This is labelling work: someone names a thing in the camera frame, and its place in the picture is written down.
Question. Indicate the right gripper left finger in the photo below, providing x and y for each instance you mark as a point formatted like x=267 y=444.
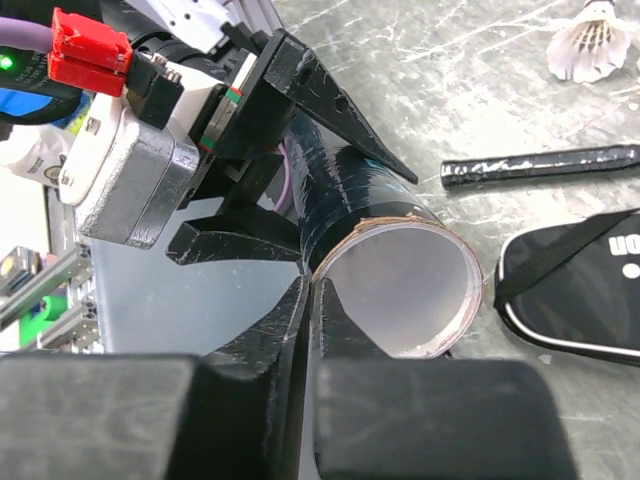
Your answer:
x=235 y=413

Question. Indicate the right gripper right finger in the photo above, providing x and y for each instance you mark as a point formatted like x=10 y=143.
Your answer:
x=377 y=417

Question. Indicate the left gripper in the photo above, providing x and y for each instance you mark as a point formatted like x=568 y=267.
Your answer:
x=168 y=80

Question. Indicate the black shuttlecock tube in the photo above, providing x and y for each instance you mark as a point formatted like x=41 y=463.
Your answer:
x=388 y=278

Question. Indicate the black racket cover bag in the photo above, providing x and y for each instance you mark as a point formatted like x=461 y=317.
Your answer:
x=575 y=287

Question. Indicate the white shuttlecock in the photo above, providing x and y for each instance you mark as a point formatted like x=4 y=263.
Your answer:
x=591 y=46

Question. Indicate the badminton racket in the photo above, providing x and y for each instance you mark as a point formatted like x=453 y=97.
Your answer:
x=454 y=173

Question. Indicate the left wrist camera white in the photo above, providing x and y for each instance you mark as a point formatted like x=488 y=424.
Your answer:
x=123 y=177

